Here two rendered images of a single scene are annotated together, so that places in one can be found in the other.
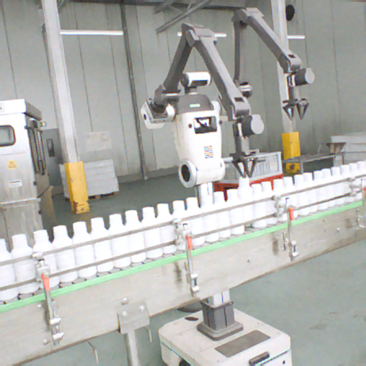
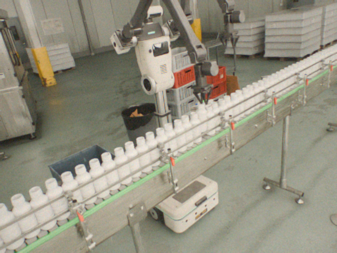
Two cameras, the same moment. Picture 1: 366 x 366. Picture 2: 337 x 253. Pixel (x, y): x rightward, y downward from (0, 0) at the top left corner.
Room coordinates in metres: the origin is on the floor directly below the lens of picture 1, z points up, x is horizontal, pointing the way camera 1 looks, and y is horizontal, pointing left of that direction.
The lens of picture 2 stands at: (0.22, 0.15, 1.69)
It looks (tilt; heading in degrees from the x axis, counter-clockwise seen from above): 24 degrees down; 351
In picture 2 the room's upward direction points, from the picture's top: 8 degrees counter-clockwise
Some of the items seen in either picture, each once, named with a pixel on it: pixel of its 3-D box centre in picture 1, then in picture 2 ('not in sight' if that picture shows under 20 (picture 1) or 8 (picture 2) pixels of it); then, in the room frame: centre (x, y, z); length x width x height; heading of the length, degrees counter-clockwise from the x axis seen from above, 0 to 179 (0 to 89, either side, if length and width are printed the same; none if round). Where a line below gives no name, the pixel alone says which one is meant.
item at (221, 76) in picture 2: not in sight; (205, 76); (4.46, -1.24, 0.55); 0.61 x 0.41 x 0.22; 123
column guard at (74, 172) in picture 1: (77, 187); (43, 66); (8.85, 2.26, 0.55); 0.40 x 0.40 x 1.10; 30
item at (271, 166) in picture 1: (247, 167); (175, 58); (4.02, -0.67, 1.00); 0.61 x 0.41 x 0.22; 127
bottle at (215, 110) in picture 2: (267, 203); (214, 116); (1.59, -0.33, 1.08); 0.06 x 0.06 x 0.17
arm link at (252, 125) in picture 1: (247, 119); (205, 62); (1.48, -0.27, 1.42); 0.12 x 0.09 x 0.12; 29
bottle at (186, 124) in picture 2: (220, 214); (186, 131); (1.47, -0.13, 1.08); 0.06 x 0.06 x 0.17
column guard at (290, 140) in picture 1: (291, 152); (195, 33); (11.26, -3.17, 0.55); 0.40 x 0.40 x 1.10; 30
